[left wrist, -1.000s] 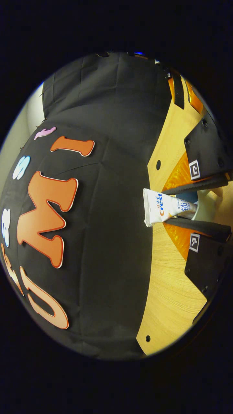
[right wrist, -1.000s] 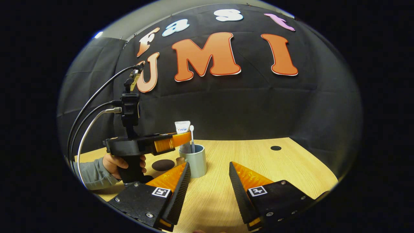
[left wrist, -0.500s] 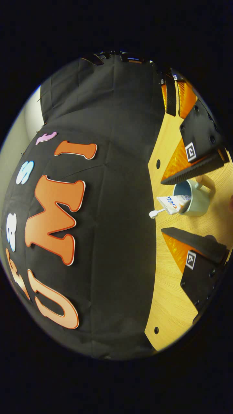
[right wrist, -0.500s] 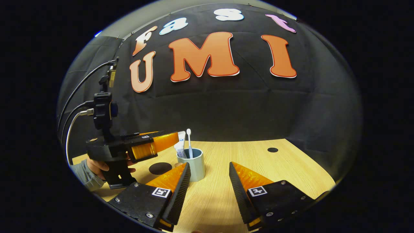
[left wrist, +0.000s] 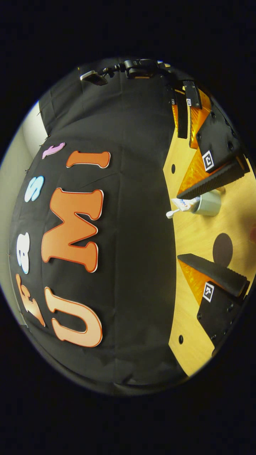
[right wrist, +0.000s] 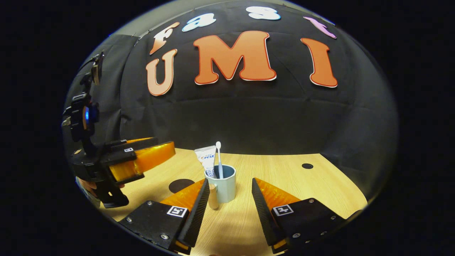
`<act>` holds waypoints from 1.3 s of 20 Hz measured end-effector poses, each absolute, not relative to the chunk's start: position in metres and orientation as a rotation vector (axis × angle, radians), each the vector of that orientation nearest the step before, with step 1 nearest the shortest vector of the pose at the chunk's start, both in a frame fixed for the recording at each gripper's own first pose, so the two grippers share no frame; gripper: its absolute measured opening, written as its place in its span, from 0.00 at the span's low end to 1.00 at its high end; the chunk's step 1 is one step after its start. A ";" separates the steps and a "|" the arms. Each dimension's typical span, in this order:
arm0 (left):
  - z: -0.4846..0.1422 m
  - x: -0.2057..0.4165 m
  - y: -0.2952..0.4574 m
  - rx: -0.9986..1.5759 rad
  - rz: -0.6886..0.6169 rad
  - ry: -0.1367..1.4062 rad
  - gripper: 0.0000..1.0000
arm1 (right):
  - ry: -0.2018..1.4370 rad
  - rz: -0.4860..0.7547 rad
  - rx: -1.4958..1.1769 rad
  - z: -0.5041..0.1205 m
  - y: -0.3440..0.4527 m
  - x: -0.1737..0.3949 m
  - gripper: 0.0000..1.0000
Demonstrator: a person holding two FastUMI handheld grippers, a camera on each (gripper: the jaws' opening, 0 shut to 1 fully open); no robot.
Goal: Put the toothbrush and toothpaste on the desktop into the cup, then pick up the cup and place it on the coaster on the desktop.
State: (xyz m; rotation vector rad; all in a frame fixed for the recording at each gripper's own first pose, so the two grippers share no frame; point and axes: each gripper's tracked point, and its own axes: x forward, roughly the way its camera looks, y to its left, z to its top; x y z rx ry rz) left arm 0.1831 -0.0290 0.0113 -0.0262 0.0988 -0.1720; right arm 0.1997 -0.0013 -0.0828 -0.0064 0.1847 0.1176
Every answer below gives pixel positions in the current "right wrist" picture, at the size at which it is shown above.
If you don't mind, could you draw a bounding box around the pale blue cup wooden handle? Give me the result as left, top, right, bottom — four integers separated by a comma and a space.
204, 164, 237, 209

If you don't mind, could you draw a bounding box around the white toothpaste tube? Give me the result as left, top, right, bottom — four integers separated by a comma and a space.
194, 145, 217, 178

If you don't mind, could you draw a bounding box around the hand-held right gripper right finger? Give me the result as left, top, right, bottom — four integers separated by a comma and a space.
252, 178, 356, 254

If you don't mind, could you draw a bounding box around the white toothbrush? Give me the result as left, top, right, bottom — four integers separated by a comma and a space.
215, 142, 224, 179

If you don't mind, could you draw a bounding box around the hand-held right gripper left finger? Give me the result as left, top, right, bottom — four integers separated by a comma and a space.
119, 178, 210, 255

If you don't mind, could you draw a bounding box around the wooden desktop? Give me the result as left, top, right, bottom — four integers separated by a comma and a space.
100, 148, 368, 256

